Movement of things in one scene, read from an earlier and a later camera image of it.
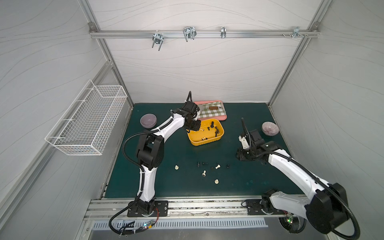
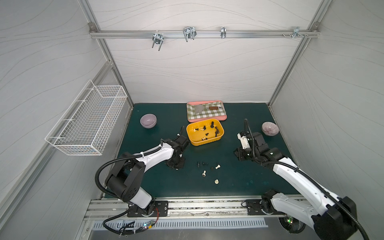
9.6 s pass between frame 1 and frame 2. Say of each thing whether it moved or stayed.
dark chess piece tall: stayed
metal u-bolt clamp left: stayed
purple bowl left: stayed
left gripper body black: moved
